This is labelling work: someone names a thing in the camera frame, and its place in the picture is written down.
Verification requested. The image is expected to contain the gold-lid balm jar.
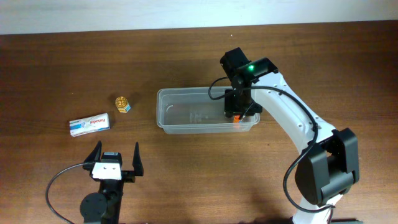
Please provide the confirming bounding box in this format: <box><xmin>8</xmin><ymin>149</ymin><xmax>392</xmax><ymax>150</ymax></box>
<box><xmin>115</xmin><ymin>96</ymin><xmax>131</xmax><ymax>113</ymax></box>

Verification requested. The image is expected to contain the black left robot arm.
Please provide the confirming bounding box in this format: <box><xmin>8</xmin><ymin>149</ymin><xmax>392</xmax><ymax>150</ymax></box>
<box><xmin>80</xmin><ymin>142</ymin><xmax>144</xmax><ymax>223</ymax></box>

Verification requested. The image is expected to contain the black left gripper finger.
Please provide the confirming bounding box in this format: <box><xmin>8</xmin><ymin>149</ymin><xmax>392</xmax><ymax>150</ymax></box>
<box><xmin>132</xmin><ymin>142</ymin><xmax>144</xmax><ymax>176</ymax></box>
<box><xmin>84</xmin><ymin>141</ymin><xmax>102</xmax><ymax>163</ymax></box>

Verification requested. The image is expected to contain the orange bottle white cap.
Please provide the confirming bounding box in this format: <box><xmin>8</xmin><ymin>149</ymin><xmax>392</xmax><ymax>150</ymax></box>
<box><xmin>233</xmin><ymin>115</ymin><xmax>240</xmax><ymax>123</ymax></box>

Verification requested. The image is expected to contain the white Panadol box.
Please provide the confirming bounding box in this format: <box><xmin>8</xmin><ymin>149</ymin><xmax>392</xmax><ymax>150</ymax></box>
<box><xmin>69</xmin><ymin>113</ymin><xmax>110</xmax><ymax>137</ymax></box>

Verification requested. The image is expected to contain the clear plastic container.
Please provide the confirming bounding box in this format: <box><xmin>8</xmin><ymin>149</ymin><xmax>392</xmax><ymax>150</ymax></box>
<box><xmin>157</xmin><ymin>87</ymin><xmax>260</xmax><ymax>134</ymax></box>

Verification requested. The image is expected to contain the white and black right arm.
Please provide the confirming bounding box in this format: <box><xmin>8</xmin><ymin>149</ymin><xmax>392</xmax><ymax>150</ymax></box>
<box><xmin>220</xmin><ymin>48</ymin><xmax>359</xmax><ymax>223</ymax></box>

